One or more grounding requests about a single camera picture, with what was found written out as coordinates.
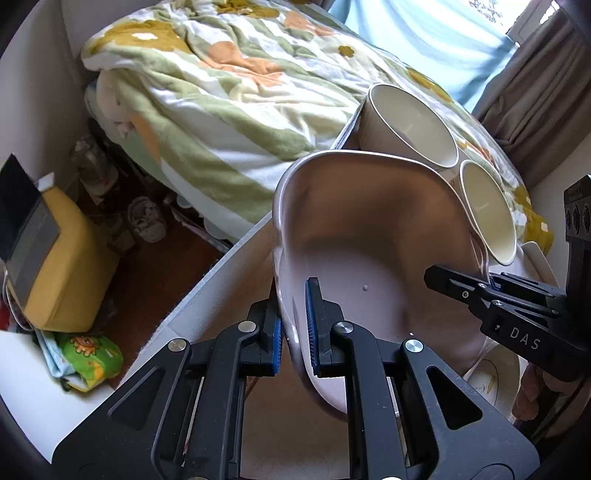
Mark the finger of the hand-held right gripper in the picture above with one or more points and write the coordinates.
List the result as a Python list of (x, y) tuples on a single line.
[(526, 284), (455, 284)]

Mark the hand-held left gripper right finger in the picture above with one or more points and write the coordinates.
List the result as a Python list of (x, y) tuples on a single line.
[(311, 323)]

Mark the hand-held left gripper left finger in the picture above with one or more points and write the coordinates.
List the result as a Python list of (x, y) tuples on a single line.
[(276, 344)]

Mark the white duck print plate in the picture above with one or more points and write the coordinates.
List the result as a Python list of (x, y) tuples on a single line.
[(491, 383)]

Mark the cream bowl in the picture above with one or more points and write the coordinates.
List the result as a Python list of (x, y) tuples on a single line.
[(485, 207)]

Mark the pink bear-shaped plate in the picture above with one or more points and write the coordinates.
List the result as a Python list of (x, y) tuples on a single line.
[(369, 230)]

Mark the tall white bowl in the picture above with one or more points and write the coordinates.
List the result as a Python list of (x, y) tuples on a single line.
[(406, 120)]

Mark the person's right hand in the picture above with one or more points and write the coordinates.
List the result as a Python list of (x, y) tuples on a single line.
[(531, 392)]

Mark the brown curtain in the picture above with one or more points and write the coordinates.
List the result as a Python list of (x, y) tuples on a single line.
[(531, 106)]

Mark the grey white shoe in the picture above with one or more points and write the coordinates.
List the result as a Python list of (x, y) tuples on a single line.
[(147, 220)]

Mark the green cartoon print bag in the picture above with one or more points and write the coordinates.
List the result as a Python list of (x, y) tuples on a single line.
[(87, 357)]

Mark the yellow box with grey panel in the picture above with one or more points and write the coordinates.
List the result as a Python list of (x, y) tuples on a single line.
[(69, 258)]

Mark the light blue cloth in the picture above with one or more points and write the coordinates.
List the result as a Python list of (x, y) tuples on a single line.
[(415, 37)]

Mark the clear plastic bottle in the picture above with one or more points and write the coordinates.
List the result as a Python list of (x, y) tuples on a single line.
[(94, 168)]

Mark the floral striped blanket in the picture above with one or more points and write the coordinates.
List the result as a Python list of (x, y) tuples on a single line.
[(207, 92)]

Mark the window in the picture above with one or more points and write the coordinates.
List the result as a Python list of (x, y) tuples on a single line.
[(489, 11)]

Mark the white pillow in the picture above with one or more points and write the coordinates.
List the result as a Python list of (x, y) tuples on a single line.
[(108, 104)]

